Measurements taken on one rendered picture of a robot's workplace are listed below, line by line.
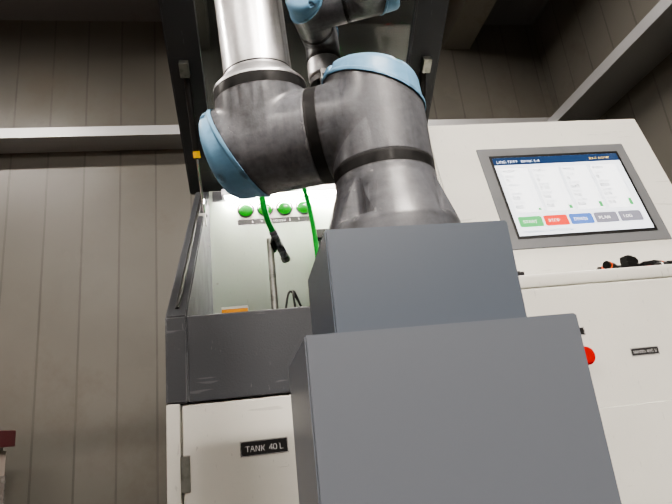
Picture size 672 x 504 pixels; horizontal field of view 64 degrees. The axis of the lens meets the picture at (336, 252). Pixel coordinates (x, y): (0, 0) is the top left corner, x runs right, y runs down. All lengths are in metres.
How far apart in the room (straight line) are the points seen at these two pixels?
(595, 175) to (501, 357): 1.32
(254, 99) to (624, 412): 0.93
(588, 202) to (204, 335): 1.12
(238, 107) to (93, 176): 2.85
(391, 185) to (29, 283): 2.92
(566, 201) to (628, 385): 0.60
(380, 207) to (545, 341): 0.20
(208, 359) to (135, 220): 2.31
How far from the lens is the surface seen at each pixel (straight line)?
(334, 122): 0.61
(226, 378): 1.04
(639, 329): 1.29
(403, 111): 0.61
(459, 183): 1.57
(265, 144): 0.63
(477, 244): 0.53
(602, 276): 1.28
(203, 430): 1.04
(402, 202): 0.54
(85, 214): 3.39
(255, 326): 1.05
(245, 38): 0.70
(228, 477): 1.04
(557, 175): 1.71
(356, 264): 0.49
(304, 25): 1.17
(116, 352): 3.13
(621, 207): 1.73
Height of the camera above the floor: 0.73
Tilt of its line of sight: 17 degrees up
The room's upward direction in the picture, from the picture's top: 6 degrees counter-clockwise
